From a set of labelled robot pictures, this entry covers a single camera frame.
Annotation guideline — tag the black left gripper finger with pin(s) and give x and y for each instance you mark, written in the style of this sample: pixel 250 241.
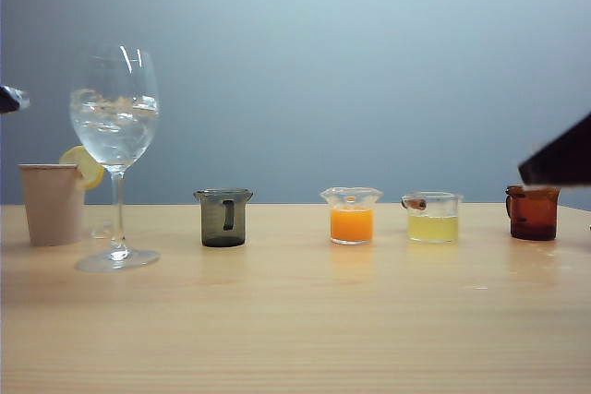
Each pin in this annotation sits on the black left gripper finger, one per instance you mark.
pixel 11 99

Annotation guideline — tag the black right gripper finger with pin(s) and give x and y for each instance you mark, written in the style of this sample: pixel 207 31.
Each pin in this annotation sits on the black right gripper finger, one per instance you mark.
pixel 561 158

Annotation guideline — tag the smoky grey glass measuring cup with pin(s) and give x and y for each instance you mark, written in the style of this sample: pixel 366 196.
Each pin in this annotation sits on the smoky grey glass measuring cup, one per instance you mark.
pixel 224 223

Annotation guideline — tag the amber glass measuring cup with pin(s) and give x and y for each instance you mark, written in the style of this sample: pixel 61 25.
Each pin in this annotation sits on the amber glass measuring cup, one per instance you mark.
pixel 533 214

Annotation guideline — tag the beige paper cup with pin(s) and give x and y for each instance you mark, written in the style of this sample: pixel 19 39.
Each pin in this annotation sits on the beige paper cup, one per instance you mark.
pixel 53 205

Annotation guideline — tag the clear cup with yellow juice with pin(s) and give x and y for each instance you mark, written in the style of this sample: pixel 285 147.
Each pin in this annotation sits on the clear cup with yellow juice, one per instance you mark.
pixel 434 225

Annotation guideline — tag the clear cup with orange juice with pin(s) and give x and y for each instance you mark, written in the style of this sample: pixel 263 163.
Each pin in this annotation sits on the clear cup with orange juice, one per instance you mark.
pixel 352 223

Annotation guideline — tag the yellow lemon slice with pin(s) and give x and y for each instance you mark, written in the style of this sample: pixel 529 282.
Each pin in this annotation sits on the yellow lemon slice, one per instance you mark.
pixel 88 165

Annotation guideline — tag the large clear wine glass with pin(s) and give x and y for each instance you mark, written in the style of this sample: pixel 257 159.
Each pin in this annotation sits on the large clear wine glass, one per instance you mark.
pixel 115 135

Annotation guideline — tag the brown cinnamon stick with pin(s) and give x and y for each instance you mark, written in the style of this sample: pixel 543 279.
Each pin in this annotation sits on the brown cinnamon stick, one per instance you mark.
pixel 415 203

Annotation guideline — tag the small clear glass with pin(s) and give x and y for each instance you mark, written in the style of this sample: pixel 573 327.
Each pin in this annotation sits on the small clear glass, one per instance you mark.
pixel 101 230

